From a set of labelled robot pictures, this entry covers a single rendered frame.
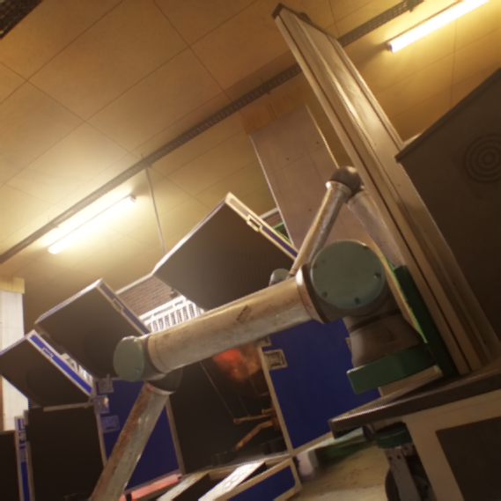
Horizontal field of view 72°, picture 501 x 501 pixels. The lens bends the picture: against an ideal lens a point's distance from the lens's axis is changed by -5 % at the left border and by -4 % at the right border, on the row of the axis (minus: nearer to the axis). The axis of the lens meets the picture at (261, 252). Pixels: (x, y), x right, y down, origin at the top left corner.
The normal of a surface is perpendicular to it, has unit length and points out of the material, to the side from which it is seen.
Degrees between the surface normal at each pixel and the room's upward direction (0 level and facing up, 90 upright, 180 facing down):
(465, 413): 90
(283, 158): 90
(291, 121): 90
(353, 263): 90
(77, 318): 138
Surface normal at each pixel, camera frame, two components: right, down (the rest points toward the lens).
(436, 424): -0.77, -0.03
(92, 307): -0.07, 0.49
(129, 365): -0.49, -0.22
